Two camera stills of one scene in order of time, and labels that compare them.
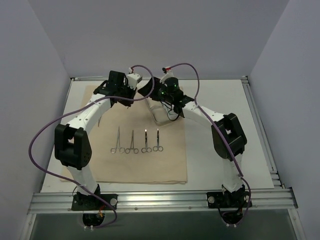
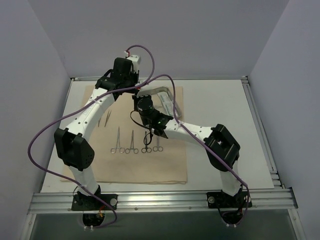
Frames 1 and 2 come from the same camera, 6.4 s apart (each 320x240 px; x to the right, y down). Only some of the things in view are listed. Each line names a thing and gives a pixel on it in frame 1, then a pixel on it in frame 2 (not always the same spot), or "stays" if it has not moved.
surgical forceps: x=135 y=150 stays
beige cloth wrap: x=126 y=148 stays
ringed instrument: x=122 y=150 stays
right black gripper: x=149 y=87 -> x=136 y=99
